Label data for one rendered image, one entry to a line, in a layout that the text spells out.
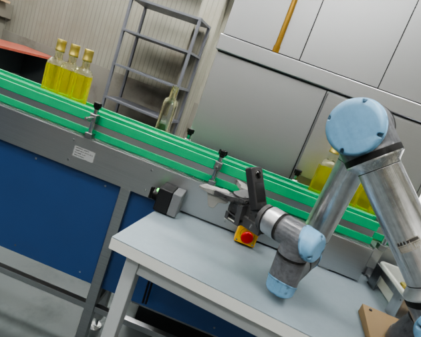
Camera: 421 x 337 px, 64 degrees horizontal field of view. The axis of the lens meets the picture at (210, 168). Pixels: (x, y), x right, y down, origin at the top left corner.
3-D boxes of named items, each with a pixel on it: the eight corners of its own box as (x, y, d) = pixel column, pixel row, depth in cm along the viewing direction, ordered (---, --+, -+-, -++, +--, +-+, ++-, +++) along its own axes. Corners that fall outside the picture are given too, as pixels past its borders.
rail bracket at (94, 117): (95, 140, 119) (105, 104, 116) (85, 143, 112) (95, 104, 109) (85, 136, 119) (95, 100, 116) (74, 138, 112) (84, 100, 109)
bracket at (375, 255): (366, 257, 121) (375, 240, 120) (375, 269, 112) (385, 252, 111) (357, 253, 122) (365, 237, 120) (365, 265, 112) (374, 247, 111)
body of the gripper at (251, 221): (221, 216, 94) (253, 238, 86) (228, 188, 92) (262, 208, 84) (239, 212, 100) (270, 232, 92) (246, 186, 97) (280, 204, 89)
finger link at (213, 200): (193, 204, 94) (225, 213, 92) (198, 184, 92) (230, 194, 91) (196, 200, 97) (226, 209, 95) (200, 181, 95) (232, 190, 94)
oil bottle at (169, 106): (164, 147, 144) (183, 88, 139) (162, 150, 139) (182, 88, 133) (151, 143, 144) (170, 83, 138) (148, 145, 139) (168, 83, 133)
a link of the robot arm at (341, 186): (364, 99, 87) (287, 251, 103) (355, 94, 78) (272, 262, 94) (410, 116, 82) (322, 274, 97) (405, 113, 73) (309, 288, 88)
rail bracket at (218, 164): (216, 187, 116) (230, 152, 113) (213, 192, 109) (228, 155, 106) (205, 183, 117) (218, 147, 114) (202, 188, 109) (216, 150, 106)
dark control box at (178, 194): (179, 211, 118) (187, 190, 116) (174, 219, 110) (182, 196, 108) (158, 203, 118) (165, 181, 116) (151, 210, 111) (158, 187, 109)
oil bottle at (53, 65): (56, 112, 137) (73, 43, 130) (47, 113, 131) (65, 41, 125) (43, 107, 137) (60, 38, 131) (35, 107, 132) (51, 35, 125)
